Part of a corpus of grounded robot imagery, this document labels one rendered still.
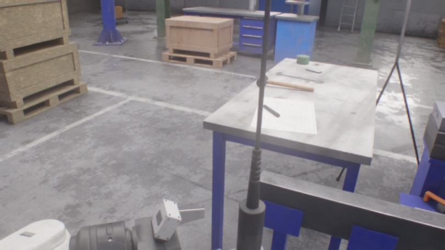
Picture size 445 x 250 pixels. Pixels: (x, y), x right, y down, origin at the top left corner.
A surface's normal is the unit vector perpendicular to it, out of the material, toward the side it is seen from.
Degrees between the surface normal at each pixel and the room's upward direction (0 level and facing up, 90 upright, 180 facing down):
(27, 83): 90
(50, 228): 15
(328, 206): 90
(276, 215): 90
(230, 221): 0
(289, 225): 90
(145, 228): 0
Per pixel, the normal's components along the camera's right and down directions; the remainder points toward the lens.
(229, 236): 0.03, -0.91
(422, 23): -0.44, 0.36
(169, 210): 0.50, -0.84
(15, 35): 0.94, 0.16
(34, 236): -0.05, -0.98
